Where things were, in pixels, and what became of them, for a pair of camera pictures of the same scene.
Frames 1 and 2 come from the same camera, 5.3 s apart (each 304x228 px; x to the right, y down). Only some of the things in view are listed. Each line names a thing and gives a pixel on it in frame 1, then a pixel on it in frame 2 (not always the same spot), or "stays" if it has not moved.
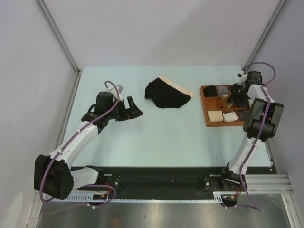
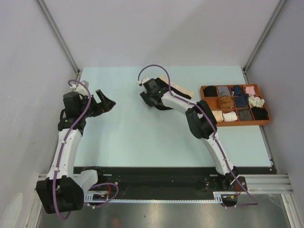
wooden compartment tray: x=218 y=112 stays
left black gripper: x=131 y=112 -> x=105 y=105
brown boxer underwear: x=223 y=103 stays
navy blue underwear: x=242 y=104 stays
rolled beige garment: x=215 y=116 stays
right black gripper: x=234 y=98 -> x=145 y=96
